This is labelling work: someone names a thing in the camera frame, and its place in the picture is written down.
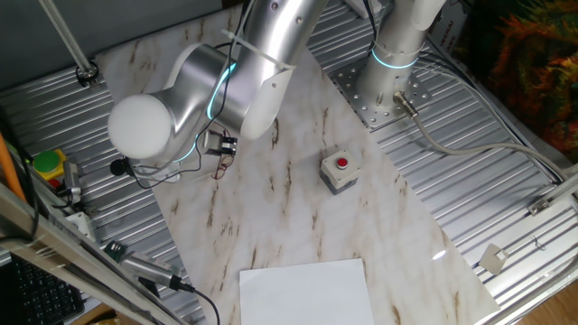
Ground orange pole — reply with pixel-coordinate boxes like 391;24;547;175
0;133;27;202

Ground aluminium frame post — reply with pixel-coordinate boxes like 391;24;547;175
38;0;100;89

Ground white printed carton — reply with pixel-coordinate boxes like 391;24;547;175
426;6;471;58

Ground silver ribbed camera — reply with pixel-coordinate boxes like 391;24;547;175
119;251;195;293

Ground yellow box green button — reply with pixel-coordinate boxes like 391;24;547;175
33;148;69;189

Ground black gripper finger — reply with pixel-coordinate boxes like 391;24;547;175
219;136;238;157

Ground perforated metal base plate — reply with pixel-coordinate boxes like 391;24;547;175
329;58;433;132

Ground aluminium corner bracket rail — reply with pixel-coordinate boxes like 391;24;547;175
527;173;578;217

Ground colourful patterned cloth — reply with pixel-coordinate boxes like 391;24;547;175
451;0;578;163

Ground small white adhesive mount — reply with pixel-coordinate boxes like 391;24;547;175
478;243;510;276

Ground black cable of ribbed camera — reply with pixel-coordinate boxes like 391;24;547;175
189;286;222;325

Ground aluminium profile beam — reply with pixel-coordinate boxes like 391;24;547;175
0;182;186;325

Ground white paper sheet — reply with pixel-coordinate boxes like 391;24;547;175
238;257;376;325

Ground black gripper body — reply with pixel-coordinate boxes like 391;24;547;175
198;129;227;157

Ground grey box small red button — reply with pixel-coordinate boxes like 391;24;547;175
319;148;362;196

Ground thick grey base cable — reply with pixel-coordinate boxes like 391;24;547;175
391;89;571;181

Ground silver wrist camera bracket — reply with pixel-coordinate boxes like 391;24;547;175
128;162;182;184

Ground dark red framed glasses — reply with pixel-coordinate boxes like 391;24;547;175
210;130;235;181

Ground marble patterned board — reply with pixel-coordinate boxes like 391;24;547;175
95;0;501;325

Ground black keyboard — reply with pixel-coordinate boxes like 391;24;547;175
0;256;86;325

